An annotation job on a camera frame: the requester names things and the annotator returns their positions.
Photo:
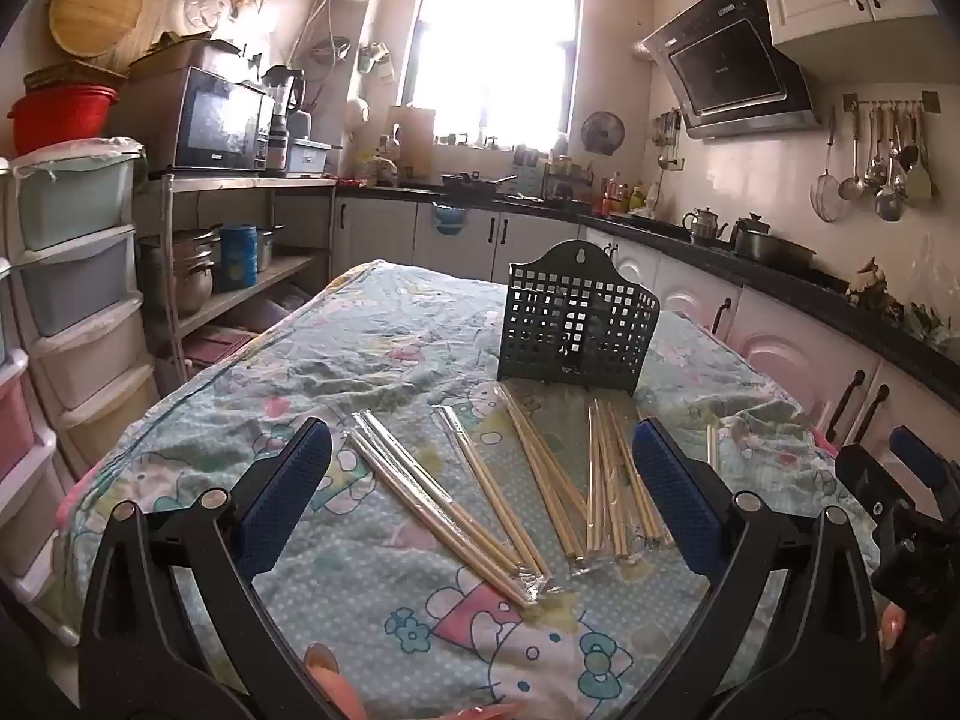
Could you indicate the stack of steel pots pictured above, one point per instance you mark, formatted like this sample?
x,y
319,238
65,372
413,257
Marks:
x,y
184,274

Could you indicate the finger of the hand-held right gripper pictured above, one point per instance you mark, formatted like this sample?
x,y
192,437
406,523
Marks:
x,y
862,480
919,461

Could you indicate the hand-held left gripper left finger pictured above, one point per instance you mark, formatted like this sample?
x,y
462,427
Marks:
x,y
289,495

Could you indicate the yellow bottle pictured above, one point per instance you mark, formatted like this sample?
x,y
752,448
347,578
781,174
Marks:
x,y
636,199

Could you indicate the cartoon cat printed blanket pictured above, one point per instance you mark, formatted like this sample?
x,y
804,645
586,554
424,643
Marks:
x,y
375,330

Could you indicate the black blender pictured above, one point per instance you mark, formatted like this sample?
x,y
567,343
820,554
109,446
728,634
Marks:
x,y
283,101

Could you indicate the steel kettle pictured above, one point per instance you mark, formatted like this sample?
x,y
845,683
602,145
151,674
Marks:
x,y
703,225

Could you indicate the pastel plastic drawer unit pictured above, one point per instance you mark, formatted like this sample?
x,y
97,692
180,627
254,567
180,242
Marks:
x,y
75,277

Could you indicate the dark green utensil holder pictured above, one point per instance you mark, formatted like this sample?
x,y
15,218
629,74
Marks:
x,y
577,330

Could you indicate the round bamboo tray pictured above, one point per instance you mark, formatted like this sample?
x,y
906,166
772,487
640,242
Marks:
x,y
105,0

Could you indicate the metal shelf rack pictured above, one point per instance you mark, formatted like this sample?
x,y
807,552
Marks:
x,y
247,184

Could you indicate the person's left hand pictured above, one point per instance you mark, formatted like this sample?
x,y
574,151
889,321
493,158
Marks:
x,y
334,694

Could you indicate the blue canister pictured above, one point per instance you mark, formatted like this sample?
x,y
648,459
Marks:
x,y
238,259

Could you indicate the white wall mask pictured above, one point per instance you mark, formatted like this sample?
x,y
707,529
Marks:
x,y
206,7

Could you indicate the metal utensil rail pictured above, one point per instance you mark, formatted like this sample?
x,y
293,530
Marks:
x,y
892,101

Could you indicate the large steel spoon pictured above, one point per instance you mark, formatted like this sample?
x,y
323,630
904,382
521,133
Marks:
x,y
889,204

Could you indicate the blue-grey plastic box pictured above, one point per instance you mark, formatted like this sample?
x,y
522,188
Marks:
x,y
309,159

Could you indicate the wooden cutting board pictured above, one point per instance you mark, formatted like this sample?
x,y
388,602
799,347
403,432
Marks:
x,y
410,139

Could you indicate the plastic bag of greens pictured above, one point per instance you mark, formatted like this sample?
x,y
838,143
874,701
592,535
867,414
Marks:
x,y
930,322

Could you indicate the steel ladle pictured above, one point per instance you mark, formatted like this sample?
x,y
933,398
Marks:
x,y
850,186

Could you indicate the dark cooking pot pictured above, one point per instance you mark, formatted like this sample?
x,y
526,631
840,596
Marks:
x,y
769,247

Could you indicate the black microwave oven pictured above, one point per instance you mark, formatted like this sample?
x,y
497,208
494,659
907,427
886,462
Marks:
x,y
210,120

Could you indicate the small wall fan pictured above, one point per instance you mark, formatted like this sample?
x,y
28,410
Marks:
x,y
604,131

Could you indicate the person's right hand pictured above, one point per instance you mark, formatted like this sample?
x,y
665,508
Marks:
x,y
892,626

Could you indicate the brown cardboard box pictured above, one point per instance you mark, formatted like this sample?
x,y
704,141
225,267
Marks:
x,y
187,56

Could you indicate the wooden chopstick pair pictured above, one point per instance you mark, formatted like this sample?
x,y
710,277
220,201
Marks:
x,y
712,446
637,480
487,487
420,465
442,521
544,480
596,480
616,495

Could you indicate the bright kitchen window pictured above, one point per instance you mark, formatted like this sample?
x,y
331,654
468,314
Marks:
x,y
487,45

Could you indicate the black range hood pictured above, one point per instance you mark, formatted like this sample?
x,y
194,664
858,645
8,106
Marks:
x,y
727,67

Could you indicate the red bucket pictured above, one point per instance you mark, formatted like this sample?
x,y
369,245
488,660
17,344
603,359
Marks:
x,y
64,120

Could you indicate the blue hanging bin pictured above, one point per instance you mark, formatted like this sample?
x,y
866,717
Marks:
x,y
448,217

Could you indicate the pink board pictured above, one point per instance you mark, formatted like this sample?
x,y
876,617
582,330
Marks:
x,y
217,349

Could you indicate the pale green spatula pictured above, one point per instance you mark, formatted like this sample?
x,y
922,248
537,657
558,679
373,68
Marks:
x,y
919,184

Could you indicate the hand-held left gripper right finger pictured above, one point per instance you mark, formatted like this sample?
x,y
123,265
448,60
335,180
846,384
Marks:
x,y
675,495

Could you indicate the red sauce bottle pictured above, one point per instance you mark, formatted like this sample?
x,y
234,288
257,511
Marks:
x,y
607,199

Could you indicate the ginger root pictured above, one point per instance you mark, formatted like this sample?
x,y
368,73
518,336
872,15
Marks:
x,y
870,281

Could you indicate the small steel pot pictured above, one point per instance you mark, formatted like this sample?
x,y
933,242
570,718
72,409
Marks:
x,y
268,249

